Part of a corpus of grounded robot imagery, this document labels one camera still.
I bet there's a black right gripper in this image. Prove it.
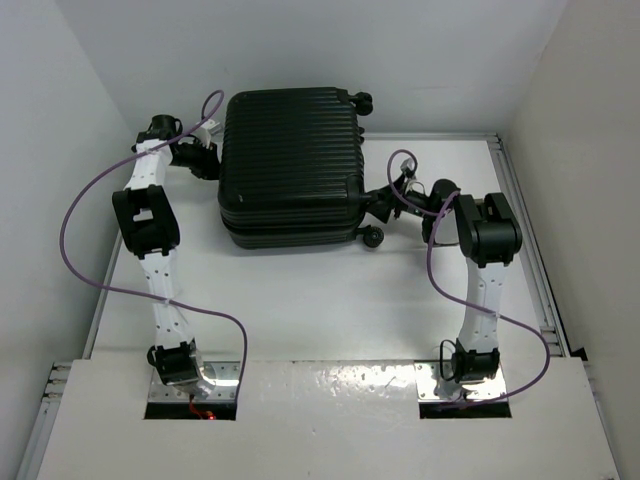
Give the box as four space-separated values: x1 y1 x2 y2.
363 174 435 223

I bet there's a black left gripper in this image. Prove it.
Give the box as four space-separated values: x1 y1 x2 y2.
173 141 229 184

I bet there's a black hard-shell suitcase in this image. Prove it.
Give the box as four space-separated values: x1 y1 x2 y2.
218 87 384 249

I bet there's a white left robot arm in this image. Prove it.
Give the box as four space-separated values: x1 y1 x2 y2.
112 115 220 397

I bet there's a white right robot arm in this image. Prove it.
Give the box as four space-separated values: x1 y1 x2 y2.
366 174 522 383

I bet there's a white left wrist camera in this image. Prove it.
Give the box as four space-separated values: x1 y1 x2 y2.
197 119 222 148

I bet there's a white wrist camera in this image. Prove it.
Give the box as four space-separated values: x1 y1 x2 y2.
401 158 418 181
197 119 222 148

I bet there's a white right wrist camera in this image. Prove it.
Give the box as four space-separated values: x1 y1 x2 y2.
401 158 418 181

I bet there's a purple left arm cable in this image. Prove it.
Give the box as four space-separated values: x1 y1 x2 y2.
59 89 249 396

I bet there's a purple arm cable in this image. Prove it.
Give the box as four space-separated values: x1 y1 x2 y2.
59 89 249 396
388 151 552 411

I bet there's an aluminium frame rail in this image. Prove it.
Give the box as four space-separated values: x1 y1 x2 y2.
487 135 588 362

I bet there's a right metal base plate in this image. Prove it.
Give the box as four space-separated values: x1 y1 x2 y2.
414 360 507 404

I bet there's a metal base plate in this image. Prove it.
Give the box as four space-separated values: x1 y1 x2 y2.
414 360 507 404
147 361 240 404

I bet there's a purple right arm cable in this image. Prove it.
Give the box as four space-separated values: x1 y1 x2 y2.
388 151 552 411

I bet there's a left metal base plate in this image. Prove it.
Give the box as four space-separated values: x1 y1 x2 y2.
147 361 240 404

